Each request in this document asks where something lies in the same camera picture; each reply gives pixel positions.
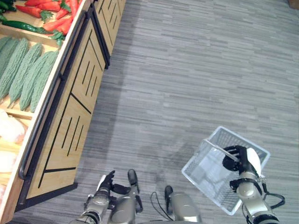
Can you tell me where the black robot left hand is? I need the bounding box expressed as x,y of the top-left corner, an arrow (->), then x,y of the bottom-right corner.
96,170 -> 131,195

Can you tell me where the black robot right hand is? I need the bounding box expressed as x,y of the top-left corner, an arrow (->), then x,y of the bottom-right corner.
222,145 -> 262,176

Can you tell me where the white wire mesh basket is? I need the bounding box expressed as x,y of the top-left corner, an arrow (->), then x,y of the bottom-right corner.
181,126 -> 271,216

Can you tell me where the dark robot right foot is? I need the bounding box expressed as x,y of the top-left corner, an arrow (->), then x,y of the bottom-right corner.
164,185 -> 174,216

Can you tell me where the silver robot right leg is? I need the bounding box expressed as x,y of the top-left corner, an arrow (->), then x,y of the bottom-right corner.
168,193 -> 203,224

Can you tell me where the wooden produce display stand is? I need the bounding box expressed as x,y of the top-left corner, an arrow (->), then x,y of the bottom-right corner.
0,0 -> 111,224

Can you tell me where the pale white round vegetable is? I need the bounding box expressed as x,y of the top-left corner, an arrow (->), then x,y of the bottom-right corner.
0,108 -> 27,145
0,150 -> 19,174

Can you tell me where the green bitter gourd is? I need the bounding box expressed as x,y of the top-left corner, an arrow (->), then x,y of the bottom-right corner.
0,37 -> 30,100
29,49 -> 59,113
8,42 -> 43,105
0,38 -> 20,77
0,36 -> 12,51
19,51 -> 52,112

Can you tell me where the orange carrot with leaves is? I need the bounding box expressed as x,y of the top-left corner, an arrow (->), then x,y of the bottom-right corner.
14,5 -> 55,23
55,1 -> 72,21
48,18 -> 73,47
24,0 -> 62,7
42,17 -> 71,33
36,1 -> 62,12
68,0 -> 79,20

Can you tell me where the wooden slotted cabinet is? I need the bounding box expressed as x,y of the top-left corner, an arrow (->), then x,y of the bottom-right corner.
93,0 -> 127,58

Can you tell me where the long dark green pepper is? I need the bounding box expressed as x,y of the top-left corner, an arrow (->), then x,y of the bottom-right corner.
1,20 -> 54,35

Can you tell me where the dark green cucumber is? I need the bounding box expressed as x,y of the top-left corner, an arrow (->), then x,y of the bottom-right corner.
0,0 -> 17,13

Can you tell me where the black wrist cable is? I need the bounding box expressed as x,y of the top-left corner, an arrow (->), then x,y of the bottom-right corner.
262,182 -> 286,210

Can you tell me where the thin black cable loop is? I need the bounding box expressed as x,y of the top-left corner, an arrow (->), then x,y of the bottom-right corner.
150,191 -> 175,221

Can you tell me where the black metal stand rail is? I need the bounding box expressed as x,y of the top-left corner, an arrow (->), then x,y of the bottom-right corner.
18,10 -> 87,181

